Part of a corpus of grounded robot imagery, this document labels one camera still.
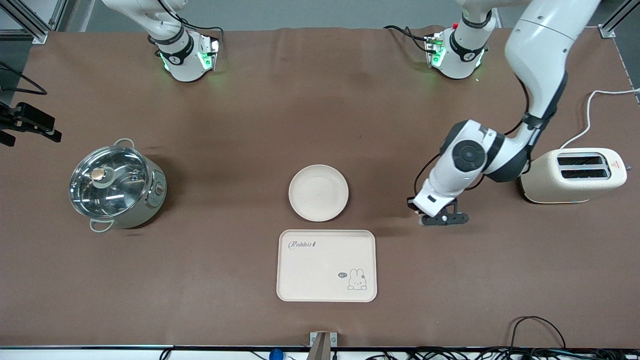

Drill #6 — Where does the cream electric cooking pot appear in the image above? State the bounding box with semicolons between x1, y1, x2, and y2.
69;138;168;234

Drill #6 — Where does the white toaster power cord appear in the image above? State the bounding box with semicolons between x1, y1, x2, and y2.
558;88;640;150

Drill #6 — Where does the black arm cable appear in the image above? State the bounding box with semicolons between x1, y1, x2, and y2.
0;60;49;96
413;75;534;199

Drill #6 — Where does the glass pot lid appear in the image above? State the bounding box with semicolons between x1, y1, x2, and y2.
69;145;150;220

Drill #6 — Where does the cream two-slot toaster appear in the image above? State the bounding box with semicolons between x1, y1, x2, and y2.
519;147;629;205

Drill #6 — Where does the brown table cover cloth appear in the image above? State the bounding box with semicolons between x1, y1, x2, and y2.
0;25;640;350

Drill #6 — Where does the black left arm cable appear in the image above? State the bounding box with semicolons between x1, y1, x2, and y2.
413;75;534;199

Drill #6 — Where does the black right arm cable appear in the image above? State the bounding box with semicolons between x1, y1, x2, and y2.
0;60;49;96

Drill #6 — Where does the cream rabbit print tray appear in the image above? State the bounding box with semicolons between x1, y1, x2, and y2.
276;229;377;303

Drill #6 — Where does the black left base cable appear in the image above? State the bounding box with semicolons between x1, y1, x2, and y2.
383;24;432;54

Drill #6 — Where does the aluminium frame profile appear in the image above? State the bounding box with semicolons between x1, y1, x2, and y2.
597;0;640;39
0;0;69;45

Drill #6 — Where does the black looped floor cable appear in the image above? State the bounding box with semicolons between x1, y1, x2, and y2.
509;315;567;351

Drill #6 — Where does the black cable bundle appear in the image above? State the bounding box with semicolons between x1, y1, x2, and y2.
365;346;640;360

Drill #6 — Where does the black right base cable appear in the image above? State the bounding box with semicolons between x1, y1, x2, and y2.
177;19;225;39

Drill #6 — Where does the grey metal camera bracket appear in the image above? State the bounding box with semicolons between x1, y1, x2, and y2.
308;331;339;360

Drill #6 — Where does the black base cable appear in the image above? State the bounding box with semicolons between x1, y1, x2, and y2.
177;19;225;39
383;24;432;54

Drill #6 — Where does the cream round plate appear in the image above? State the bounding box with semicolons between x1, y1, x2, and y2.
288;164;350;223

